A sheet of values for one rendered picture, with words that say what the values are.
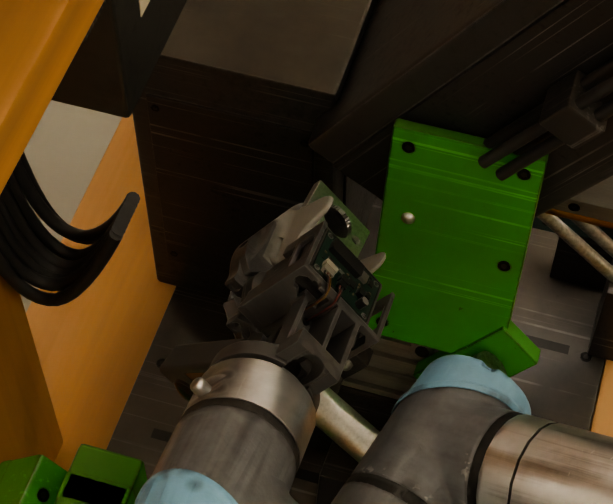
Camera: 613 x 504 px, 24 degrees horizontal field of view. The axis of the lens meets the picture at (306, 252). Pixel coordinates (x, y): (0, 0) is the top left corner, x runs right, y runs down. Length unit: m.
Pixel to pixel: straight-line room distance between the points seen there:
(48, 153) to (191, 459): 1.96
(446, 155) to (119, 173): 0.56
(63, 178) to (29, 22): 1.91
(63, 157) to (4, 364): 1.56
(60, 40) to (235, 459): 0.24
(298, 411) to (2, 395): 0.40
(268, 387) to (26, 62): 0.23
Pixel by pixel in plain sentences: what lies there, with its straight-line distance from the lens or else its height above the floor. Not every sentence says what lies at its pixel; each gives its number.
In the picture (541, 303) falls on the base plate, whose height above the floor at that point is 0.90.
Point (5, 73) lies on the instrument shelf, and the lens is 0.76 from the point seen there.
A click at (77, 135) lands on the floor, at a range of 2.75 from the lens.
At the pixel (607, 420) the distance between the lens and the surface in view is 1.39.
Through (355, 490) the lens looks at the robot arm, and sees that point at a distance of 0.86.
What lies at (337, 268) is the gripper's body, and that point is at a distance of 0.92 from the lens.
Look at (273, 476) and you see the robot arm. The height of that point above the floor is 1.37.
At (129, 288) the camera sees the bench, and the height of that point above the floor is 0.88.
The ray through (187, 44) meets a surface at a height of 1.24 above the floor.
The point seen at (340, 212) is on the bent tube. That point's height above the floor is 1.25.
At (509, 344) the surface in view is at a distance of 1.18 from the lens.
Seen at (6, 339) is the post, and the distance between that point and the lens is 1.17.
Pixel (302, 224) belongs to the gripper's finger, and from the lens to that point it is 0.99.
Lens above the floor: 2.09
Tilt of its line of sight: 55 degrees down
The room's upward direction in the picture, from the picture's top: straight up
